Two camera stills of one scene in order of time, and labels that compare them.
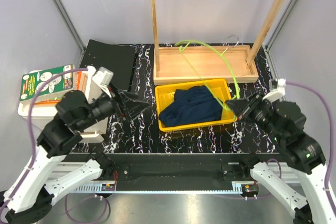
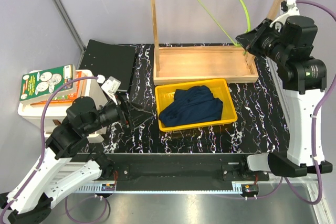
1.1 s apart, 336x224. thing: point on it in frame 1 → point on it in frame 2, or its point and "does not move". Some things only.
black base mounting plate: [178, 172] does not move
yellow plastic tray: [219, 87] does not move
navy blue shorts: [192, 105] does not move
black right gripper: [243, 107] → [250, 41]
